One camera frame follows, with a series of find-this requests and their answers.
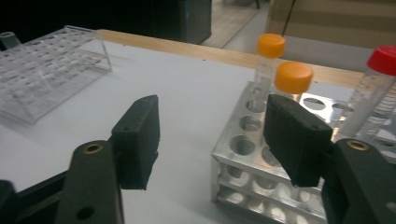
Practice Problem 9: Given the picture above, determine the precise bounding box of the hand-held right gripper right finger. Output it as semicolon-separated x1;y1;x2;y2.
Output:
262;93;334;188

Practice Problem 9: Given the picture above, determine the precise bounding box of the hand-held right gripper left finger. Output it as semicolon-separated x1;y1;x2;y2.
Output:
110;94;162;190

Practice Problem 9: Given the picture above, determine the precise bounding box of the orange-capped clear tube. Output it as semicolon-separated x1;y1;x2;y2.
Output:
252;33;287;113
274;61;315;104

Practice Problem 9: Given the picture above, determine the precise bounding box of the shiny metal tube rack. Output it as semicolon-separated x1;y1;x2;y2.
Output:
210;81;396;224

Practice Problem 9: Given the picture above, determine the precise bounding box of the clear acrylic tube rack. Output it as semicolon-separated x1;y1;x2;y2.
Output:
0;25;113;125

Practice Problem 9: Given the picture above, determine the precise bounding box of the red-capped clear tube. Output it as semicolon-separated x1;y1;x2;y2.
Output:
333;45;396;143
358;90;396;143

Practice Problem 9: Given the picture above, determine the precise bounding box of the white table mat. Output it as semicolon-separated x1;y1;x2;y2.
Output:
0;40;356;224

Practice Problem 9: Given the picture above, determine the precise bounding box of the light wooden furniture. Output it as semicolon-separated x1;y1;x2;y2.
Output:
267;0;396;49

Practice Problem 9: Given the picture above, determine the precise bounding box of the dark cabinet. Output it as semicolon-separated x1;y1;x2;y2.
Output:
0;0;213;45

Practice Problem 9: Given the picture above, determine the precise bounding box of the black cable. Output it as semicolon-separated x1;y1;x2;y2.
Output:
280;0;297;36

